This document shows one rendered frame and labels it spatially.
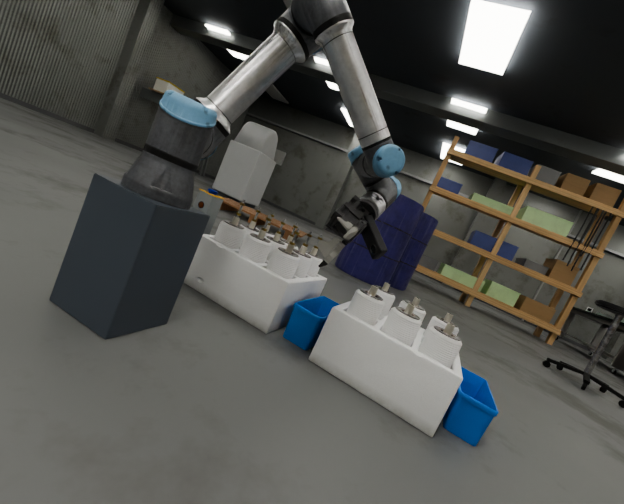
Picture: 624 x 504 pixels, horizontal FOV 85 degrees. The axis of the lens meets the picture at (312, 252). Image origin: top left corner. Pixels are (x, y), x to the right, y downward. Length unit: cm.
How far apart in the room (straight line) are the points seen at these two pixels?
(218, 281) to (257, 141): 490
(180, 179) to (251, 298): 48
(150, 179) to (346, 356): 68
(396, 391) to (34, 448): 78
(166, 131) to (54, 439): 56
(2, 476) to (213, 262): 80
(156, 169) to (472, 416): 102
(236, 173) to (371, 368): 517
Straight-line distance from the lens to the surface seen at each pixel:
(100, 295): 84
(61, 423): 64
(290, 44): 100
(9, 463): 59
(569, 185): 685
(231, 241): 122
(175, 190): 80
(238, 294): 115
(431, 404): 103
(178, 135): 80
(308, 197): 1118
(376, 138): 87
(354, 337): 102
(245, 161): 591
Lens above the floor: 41
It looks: 6 degrees down
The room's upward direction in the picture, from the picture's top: 24 degrees clockwise
